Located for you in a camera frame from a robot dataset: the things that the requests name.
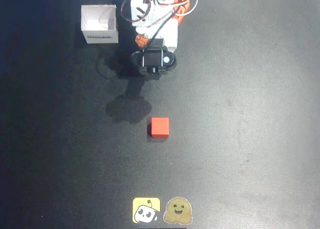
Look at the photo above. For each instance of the hugging face emoji sticker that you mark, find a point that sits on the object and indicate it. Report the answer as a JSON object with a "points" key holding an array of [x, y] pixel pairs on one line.
{"points": [[178, 211]]}

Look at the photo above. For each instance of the red cube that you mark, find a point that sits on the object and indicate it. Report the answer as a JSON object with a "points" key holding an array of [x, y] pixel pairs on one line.
{"points": [[160, 127]]}

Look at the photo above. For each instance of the white cardboard box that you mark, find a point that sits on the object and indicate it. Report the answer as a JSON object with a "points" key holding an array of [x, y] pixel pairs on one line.
{"points": [[100, 19]]}

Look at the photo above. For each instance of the yellow robot sticker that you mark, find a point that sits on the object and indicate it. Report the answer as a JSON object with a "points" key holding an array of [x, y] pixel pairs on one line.
{"points": [[146, 210]]}

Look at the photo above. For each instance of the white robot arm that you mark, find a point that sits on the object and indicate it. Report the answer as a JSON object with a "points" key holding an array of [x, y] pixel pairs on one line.
{"points": [[140, 11]]}

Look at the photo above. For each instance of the black gripper camera mount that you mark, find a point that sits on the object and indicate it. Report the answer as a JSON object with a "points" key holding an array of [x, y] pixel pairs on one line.
{"points": [[152, 57]]}

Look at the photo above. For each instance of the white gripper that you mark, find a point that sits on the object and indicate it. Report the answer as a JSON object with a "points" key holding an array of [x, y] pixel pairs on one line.
{"points": [[152, 59]]}

